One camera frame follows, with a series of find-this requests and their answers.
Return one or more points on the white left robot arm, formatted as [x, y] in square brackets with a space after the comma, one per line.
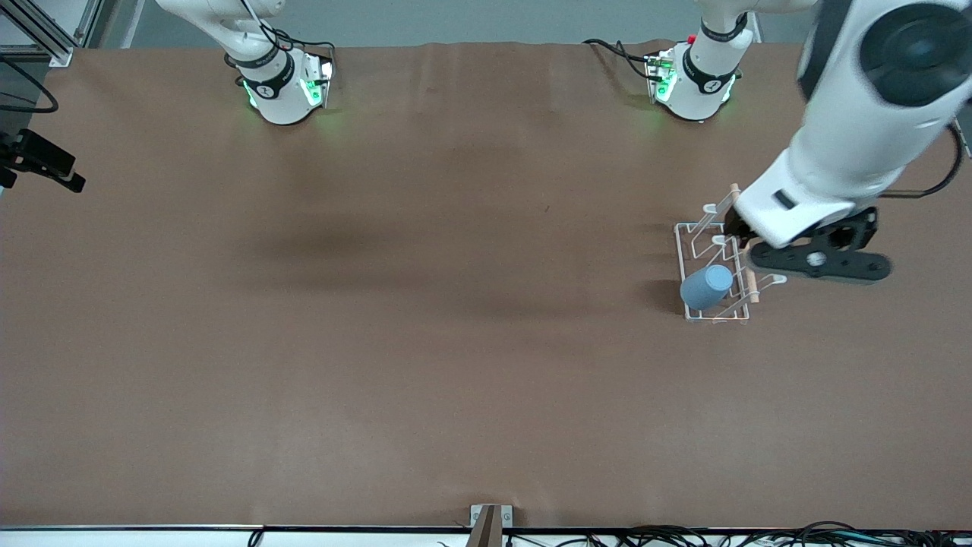
[866, 129]

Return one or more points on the metal table edge bracket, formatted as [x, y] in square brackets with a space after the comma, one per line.
[506, 516]

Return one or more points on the brown table cover sheet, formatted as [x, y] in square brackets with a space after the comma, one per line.
[486, 380]

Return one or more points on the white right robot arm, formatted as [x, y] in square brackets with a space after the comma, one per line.
[273, 83]

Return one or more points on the aluminium frame profile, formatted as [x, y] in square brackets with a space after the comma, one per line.
[45, 34]

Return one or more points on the blue plastic cup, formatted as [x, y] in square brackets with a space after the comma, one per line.
[706, 287]

